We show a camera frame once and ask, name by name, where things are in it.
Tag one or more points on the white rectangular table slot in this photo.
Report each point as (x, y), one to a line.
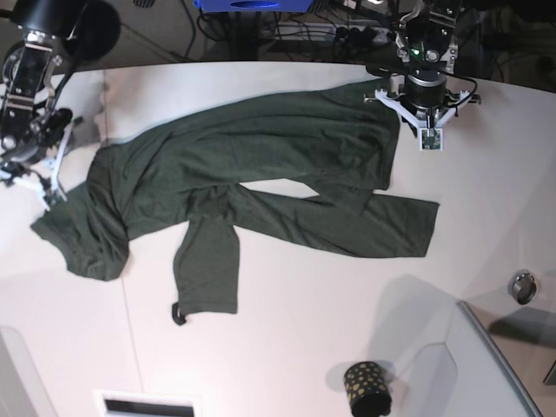
(118, 403)

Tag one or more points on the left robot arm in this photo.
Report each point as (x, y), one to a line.
(425, 40)

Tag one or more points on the black cup with gold dots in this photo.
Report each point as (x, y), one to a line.
(367, 391)

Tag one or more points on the round metal table grommet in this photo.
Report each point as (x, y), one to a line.
(523, 287)

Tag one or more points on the dark green t-shirt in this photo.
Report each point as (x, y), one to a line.
(311, 168)

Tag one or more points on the blue plastic box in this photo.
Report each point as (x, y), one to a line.
(213, 6)

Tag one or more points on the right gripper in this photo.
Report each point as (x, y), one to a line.
(36, 163)

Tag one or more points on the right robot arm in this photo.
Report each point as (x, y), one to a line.
(29, 96)

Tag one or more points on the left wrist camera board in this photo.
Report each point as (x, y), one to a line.
(430, 139)

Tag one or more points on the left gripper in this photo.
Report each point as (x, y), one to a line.
(422, 98)

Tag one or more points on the black round stool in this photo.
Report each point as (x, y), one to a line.
(95, 34)

